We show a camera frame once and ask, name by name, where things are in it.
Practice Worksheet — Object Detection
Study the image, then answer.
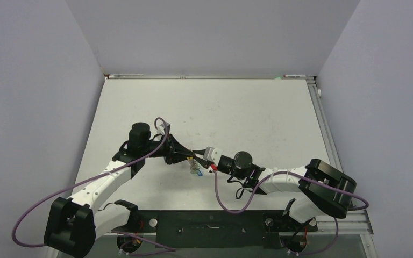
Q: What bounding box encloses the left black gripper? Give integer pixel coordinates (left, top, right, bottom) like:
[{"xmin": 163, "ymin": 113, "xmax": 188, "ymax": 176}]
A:
[{"xmin": 141, "ymin": 132, "xmax": 195, "ymax": 166}]

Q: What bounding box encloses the red-handled metal key holder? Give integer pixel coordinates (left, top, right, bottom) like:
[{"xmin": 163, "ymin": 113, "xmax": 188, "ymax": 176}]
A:
[{"xmin": 188, "ymin": 160, "xmax": 217, "ymax": 174}]

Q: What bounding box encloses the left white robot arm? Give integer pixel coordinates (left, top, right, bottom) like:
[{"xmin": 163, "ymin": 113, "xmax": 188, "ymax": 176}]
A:
[{"xmin": 44, "ymin": 118, "xmax": 221, "ymax": 257}]

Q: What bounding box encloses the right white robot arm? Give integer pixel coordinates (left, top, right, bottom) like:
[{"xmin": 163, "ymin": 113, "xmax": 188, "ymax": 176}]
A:
[{"xmin": 193, "ymin": 147, "xmax": 357, "ymax": 230}]

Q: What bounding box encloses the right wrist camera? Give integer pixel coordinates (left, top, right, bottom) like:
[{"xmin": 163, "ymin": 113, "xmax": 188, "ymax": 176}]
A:
[{"xmin": 203, "ymin": 147, "xmax": 223, "ymax": 164}]

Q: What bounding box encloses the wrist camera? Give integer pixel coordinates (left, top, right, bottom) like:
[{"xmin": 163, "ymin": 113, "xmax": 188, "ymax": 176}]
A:
[
  {"xmin": 156, "ymin": 122, "xmax": 170, "ymax": 135},
  {"xmin": 203, "ymin": 147, "xmax": 223, "ymax": 164}
]

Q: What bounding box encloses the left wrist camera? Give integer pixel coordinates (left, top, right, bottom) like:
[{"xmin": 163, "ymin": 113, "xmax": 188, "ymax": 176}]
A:
[{"xmin": 156, "ymin": 122, "xmax": 170, "ymax": 135}]

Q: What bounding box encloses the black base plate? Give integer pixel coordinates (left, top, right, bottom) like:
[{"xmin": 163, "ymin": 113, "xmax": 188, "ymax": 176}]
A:
[{"xmin": 117, "ymin": 210, "xmax": 318, "ymax": 249}]

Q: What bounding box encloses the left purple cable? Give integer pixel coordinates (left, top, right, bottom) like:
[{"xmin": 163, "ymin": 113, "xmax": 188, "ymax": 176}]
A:
[{"xmin": 11, "ymin": 117, "xmax": 177, "ymax": 257}]

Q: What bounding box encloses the aluminium back rail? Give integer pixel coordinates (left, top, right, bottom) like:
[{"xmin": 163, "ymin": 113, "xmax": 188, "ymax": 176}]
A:
[{"xmin": 104, "ymin": 74, "xmax": 316, "ymax": 81}]

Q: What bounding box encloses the aluminium rail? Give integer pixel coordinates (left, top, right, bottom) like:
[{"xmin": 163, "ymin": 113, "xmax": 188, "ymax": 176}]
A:
[
  {"xmin": 104, "ymin": 74, "xmax": 316, "ymax": 81},
  {"xmin": 51, "ymin": 210, "xmax": 375, "ymax": 236},
  {"xmin": 307, "ymin": 80, "xmax": 343, "ymax": 171}
]

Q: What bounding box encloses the aluminium right rail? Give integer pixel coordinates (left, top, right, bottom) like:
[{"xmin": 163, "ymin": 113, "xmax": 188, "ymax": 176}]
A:
[{"xmin": 307, "ymin": 80, "xmax": 343, "ymax": 171}]

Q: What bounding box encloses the aluminium front rail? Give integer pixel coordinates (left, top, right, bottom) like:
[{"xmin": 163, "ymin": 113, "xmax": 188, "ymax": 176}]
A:
[{"xmin": 51, "ymin": 210, "xmax": 375, "ymax": 236}]

